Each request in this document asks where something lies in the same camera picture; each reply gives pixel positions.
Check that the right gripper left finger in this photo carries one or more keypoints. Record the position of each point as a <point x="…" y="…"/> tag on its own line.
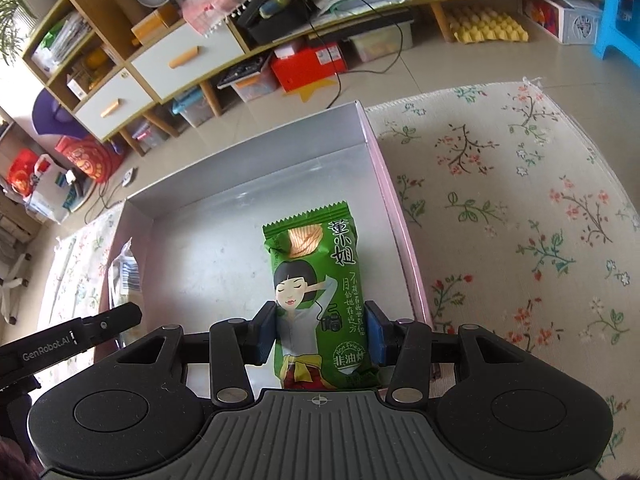
<point x="234" y="344"/>

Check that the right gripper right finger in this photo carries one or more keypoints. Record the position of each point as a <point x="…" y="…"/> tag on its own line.
<point x="405" y="348"/>

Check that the green chips snack packet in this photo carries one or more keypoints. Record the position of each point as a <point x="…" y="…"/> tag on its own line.
<point x="321" y="328"/>

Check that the pink cardboard box tray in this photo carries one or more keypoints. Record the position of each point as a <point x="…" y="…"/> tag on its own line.
<point x="197" y="234"/>

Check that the silver grey snack packet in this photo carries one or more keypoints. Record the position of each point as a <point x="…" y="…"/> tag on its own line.
<point x="124" y="280"/>

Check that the floral white tablecloth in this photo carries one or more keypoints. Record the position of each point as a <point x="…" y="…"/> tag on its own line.
<point x="518" y="225"/>

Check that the red round lantern bag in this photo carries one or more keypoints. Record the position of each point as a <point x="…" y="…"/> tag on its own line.
<point x="97" y="161"/>

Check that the clear plastic storage bin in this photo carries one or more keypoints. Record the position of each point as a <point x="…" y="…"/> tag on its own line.
<point x="192" y="106"/>

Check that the red shoe box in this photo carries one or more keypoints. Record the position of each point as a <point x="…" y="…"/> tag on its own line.
<point x="308" y="66"/>

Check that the wooden tv cabinet white drawers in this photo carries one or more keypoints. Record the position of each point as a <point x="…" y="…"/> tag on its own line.
<point x="146" y="75"/>

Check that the yellow egg tray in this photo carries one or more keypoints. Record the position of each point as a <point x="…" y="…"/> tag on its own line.
<point x="477" y="24"/>

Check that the green potted plant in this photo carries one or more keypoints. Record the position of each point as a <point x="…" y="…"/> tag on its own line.
<point x="16" y="22"/>

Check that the blue plastic stool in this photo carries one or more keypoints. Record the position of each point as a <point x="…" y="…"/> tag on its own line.
<point x="619" y="29"/>

